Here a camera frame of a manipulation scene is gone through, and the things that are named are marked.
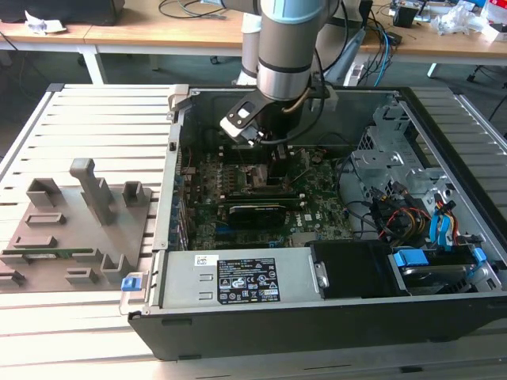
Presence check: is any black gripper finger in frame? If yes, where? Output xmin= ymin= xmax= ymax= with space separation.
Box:
xmin=269 ymin=142 xmax=293 ymax=187

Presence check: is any CPU socket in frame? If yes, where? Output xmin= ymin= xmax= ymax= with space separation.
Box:
xmin=243 ymin=161 xmax=273 ymax=192

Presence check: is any black RAM slot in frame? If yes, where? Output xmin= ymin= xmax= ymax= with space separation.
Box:
xmin=225 ymin=188 xmax=304 ymax=200
xmin=223 ymin=196 xmax=306 ymax=209

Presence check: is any black graphics card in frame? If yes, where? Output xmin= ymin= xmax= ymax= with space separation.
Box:
xmin=227 ymin=203 xmax=287 ymax=230

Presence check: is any green motherboard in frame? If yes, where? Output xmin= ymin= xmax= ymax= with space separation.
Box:
xmin=180 ymin=146 xmax=357 ymax=251

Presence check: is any silver metal drive cage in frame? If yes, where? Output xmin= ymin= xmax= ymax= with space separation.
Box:
xmin=350 ymin=104 xmax=456 ymax=207

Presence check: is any pale blue teach pendant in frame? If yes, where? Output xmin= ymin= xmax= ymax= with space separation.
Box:
xmin=324 ymin=29 xmax=365 ymax=86

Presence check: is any black plastic drive cover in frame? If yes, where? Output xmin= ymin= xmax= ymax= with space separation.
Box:
xmin=308 ymin=240 xmax=397 ymax=300

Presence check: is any silver power supply unit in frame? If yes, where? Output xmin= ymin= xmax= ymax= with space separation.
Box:
xmin=160 ymin=248 xmax=318 ymax=316

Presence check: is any black PC case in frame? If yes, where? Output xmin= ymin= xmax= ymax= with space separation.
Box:
xmin=120 ymin=85 xmax=507 ymax=361

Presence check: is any wooden desk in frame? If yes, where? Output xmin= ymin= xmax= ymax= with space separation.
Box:
xmin=0 ymin=19 xmax=98 ymax=52
xmin=85 ymin=0 xmax=507 ymax=67

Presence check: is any small black box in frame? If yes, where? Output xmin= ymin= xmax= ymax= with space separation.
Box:
xmin=394 ymin=6 xmax=420 ymax=29

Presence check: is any hard disk in blue carrier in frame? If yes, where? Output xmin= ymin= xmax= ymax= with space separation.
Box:
xmin=390 ymin=245 xmax=489 ymax=297

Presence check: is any blue case latch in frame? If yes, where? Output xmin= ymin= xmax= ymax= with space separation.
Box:
xmin=120 ymin=275 xmax=143 ymax=295

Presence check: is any clear plastic bag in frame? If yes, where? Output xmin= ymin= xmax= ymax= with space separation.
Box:
xmin=430 ymin=2 xmax=489 ymax=37

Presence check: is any grey parts rack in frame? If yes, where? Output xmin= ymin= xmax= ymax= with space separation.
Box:
xmin=0 ymin=158 xmax=154 ymax=294

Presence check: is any green RAM stick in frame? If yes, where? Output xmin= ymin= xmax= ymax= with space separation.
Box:
xmin=2 ymin=247 xmax=96 ymax=261

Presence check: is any red white box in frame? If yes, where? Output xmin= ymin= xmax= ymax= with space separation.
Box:
xmin=485 ymin=0 xmax=507 ymax=43

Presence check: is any white crumpled paper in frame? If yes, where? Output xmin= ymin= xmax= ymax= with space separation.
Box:
xmin=23 ymin=9 xmax=69 ymax=37

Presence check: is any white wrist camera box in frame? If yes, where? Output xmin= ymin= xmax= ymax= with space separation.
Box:
xmin=219 ymin=93 xmax=265 ymax=148

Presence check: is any blue cable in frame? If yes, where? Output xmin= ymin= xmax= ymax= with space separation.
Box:
xmin=378 ymin=27 xmax=393 ymax=86

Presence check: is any red yellow power wire bundle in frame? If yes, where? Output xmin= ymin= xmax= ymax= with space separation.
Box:
xmin=372 ymin=185 xmax=435 ymax=242

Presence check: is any blue data wire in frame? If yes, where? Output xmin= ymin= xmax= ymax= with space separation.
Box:
xmin=440 ymin=199 xmax=457 ymax=251
xmin=429 ymin=207 xmax=445 ymax=249

